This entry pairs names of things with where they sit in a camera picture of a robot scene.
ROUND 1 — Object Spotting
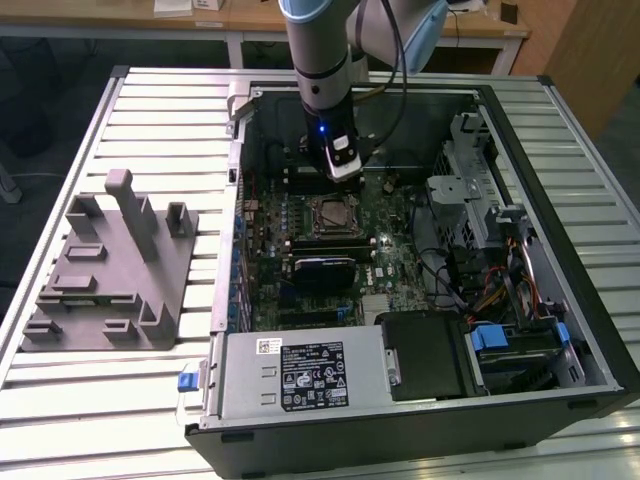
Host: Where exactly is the silver CPU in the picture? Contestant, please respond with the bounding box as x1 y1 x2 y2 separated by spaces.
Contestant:
322 198 354 226

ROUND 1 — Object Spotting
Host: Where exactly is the CPU socket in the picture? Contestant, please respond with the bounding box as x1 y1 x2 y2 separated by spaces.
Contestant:
308 191 366 240

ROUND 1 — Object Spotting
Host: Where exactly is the grey plastic case latch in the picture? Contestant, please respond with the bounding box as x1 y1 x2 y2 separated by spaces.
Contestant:
225 81 251 137

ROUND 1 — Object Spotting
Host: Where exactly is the silver metal drive cage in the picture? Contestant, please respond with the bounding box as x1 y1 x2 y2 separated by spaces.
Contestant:
424 113 506 251

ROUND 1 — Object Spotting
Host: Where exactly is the graphics card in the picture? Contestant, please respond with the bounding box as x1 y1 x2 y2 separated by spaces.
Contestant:
291 256 359 295

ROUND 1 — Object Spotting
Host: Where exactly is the green motherboard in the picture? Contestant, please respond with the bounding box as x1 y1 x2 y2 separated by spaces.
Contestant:
239 169 436 334

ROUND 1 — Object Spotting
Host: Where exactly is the white cardboard box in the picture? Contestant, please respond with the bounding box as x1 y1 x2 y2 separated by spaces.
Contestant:
153 0 194 15

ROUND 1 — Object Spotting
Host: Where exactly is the small silver heat sink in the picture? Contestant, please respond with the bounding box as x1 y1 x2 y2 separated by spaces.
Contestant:
362 293 392 322

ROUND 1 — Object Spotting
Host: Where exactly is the wooden desk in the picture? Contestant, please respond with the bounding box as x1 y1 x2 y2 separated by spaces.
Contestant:
0 0 532 76

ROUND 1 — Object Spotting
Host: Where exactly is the grey parts rack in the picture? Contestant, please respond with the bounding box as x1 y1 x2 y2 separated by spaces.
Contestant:
20 168 201 354

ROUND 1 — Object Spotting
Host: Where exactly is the wooden cabinet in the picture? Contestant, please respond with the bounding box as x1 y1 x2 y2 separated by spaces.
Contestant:
512 0 640 139

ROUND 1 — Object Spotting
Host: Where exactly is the hard disk in blue carrier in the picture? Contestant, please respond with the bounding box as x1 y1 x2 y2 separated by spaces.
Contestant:
464 322 571 396

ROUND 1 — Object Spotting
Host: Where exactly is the silver power supply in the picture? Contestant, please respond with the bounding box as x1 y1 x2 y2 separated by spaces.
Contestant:
214 329 399 420

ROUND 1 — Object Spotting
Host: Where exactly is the blue case latch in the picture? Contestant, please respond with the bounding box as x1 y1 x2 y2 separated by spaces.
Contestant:
177 363 202 395

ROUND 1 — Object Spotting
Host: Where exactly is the grey stand base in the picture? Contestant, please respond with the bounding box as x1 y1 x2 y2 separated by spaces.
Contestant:
0 163 22 204

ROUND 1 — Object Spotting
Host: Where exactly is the black PC case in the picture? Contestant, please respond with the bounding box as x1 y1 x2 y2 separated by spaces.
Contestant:
182 79 635 480

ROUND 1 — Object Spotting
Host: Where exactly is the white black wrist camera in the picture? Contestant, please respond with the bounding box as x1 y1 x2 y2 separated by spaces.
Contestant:
323 133 362 181

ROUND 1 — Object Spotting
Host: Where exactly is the yellow camera cable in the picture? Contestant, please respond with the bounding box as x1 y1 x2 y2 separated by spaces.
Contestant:
352 84 396 104

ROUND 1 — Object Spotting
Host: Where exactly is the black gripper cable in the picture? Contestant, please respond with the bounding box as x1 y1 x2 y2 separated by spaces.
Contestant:
369 0 409 151

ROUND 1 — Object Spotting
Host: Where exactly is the orange yellow wire bundle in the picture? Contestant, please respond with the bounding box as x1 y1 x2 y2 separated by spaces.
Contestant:
467 262 546 324

